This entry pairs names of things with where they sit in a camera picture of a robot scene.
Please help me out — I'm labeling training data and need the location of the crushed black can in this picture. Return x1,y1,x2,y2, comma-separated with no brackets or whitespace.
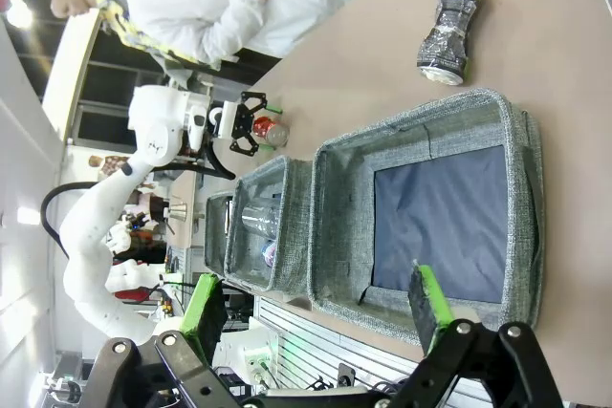
416,0,486,87

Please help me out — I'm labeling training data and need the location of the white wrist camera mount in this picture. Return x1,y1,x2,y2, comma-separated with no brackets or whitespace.
208,99,239,140

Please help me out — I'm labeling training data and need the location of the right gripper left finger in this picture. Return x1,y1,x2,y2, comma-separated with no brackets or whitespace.
80,272,250,408

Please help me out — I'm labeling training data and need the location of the steel cup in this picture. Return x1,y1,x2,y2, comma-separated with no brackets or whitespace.
167,201,191,225

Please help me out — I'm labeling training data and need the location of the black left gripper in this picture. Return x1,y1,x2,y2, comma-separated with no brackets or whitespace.
229,90,284,158

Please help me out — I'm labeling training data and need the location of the clear plastic cup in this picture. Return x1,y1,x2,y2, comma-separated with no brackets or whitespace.
240,199,284,241

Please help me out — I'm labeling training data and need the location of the large grey fabric basket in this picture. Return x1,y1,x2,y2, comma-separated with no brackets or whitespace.
308,87,546,347

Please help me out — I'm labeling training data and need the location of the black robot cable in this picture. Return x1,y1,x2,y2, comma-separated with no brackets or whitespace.
202,137,237,182
39,181,99,262

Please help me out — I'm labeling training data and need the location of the white connector box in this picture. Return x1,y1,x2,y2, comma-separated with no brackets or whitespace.
241,330,281,383

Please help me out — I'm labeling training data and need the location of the person in white shirt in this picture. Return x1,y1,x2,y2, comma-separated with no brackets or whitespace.
78,0,372,68

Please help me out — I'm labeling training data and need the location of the white slotted rail panel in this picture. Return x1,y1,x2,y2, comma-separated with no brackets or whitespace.
252,294,479,404

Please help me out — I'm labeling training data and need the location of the crushed red can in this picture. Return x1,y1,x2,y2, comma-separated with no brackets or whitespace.
251,115,290,148

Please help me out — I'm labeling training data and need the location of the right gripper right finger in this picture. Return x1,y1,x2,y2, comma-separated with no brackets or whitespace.
389,262,565,408

